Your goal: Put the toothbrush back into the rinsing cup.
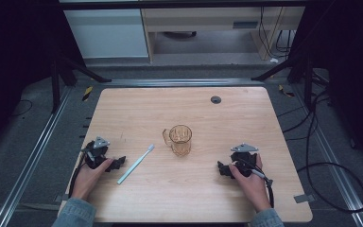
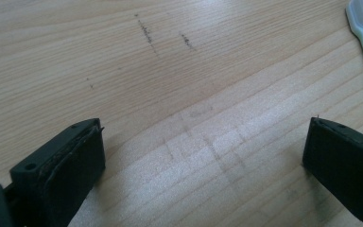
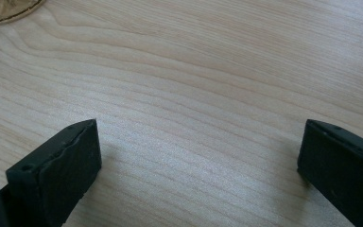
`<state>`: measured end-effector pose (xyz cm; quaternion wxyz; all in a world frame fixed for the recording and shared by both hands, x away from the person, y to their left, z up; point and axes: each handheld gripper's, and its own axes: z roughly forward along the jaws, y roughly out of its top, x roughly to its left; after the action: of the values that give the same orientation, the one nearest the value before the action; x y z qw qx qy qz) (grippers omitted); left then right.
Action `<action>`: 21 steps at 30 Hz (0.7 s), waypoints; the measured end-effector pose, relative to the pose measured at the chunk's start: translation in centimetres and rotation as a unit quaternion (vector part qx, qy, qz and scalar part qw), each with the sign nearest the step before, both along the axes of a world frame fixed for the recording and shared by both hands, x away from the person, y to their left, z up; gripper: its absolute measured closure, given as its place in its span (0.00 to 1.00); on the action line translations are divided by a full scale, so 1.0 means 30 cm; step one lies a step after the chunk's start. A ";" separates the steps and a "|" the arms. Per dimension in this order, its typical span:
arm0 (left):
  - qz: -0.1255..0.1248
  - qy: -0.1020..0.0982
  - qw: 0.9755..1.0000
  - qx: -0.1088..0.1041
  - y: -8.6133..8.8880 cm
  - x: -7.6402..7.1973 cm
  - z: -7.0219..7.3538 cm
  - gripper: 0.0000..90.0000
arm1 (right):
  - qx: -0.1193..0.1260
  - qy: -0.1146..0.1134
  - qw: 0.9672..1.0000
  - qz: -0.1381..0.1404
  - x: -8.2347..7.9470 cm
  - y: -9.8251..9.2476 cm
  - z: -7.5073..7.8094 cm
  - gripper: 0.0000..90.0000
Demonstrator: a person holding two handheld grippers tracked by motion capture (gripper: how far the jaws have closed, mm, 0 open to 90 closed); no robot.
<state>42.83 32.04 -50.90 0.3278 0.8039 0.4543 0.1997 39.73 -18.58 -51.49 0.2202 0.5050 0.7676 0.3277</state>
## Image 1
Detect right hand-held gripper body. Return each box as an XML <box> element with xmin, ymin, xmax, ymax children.
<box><xmin>230</xmin><ymin>143</ymin><xmax>262</xmax><ymax>178</ymax></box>

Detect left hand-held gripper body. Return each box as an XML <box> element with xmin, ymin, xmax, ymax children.
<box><xmin>80</xmin><ymin>135</ymin><xmax>112</xmax><ymax>170</ymax></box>

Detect light blue toothbrush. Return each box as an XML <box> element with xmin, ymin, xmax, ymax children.
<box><xmin>116</xmin><ymin>144</ymin><xmax>156</xmax><ymax>185</ymax></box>

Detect amber glass mug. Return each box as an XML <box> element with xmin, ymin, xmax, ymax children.
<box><xmin>162</xmin><ymin>124</ymin><xmax>194</xmax><ymax>157</ymax></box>

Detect person's left hand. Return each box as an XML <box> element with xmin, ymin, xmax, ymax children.
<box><xmin>71</xmin><ymin>157</ymin><xmax>114</xmax><ymax>201</ymax></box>

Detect person's right hand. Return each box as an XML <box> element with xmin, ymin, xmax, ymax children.
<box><xmin>228</xmin><ymin>153</ymin><xmax>272</xmax><ymax>214</ymax></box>

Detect yellow black tape strip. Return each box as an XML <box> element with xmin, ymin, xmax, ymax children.
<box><xmin>81</xmin><ymin>85</ymin><xmax>95</xmax><ymax>102</ymax></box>
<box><xmin>277</xmin><ymin>83</ymin><xmax>296</xmax><ymax>98</ymax></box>

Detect black stand legs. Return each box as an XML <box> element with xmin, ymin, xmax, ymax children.
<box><xmin>49</xmin><ymin>51</ymin><xmax>113</xmax><ymax>114</ymax></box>
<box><xmin>251</xmin><ymin>51</ymin><xmax>317</xmax><ymax>111</ymax></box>

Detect dark curtain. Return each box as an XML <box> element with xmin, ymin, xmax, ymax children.
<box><xmin>0</xmin><ymin>0</ymin><xmax>88</xmax><ymax>159</ymax></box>
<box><xmin>291</xmin><ymin>0</ymin><xmax>363</xmax><ymax>174</ymax></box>

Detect white cabinet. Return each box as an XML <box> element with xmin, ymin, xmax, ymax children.
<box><xmin>62</xmin><ymin>8</ymin><xmax>149</xmax><ymax>60</ymax></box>

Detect left hand-held gripper black cable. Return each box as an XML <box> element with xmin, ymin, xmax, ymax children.
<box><xmin>68</xmin><ymin>150</ymin><xmax>90</xmax><ymax>199</ymax></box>

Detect hand-held gripper black cable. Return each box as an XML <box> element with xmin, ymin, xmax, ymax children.
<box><xmin>68</xmin><ymin>150</ymin><xmax>90</xmax><ymax>199</ymax></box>
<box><xmin>235</xmin><ymin>157</ymin><xmax>275</xmax><ymax>209</ymax></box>

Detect right hand-held gripper black cable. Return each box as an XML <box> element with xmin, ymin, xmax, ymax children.
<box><xmin>235</xmin><ymin>157</ymin><xmax>275</xmax><ymax>209</ymax></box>

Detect long looped black floor cable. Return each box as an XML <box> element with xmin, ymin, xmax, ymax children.
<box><xmin>296</xmin><ymin>89</ymin><xmax>363</xmax><ymax>214</ymax></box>

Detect metal floor rail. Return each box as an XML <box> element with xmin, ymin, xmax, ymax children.
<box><xmin>292</xmin><ymin>84</ymin><xmax>363</xmax><ymax>227</ymax></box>
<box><xmin>104</xmin><ymin>78</ymin><xmax>267</xmax><ymax>88</ymax></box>
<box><xmin>0</xmin><ymin>87</ymin><xmax>73</xmax><ymax>227</ymax></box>

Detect thin black floor cable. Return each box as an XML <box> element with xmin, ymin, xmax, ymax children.
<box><xmin>10</xmin><ymin>98</ymin><xmax>34</xmax><ymax>117</ymax></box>

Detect hanging black cables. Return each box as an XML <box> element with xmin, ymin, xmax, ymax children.
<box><xmin>257</xmin><ymin>6</ymin><xmax>293</xmax><ymax>60</ymax></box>

